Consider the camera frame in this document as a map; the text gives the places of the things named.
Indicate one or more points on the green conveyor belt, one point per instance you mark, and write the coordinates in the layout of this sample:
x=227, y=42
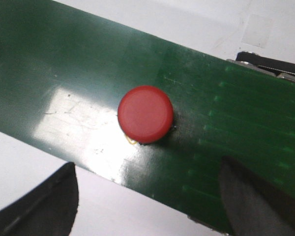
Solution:
x=63, y=73

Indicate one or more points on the red mushroom emergency stop button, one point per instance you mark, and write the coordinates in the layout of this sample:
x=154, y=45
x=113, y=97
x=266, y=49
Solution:
x=145, y=114

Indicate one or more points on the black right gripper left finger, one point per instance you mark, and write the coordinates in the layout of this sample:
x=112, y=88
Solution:
x=48, y=210

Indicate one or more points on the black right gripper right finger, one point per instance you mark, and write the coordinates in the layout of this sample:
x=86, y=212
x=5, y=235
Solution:
x=254, y=207

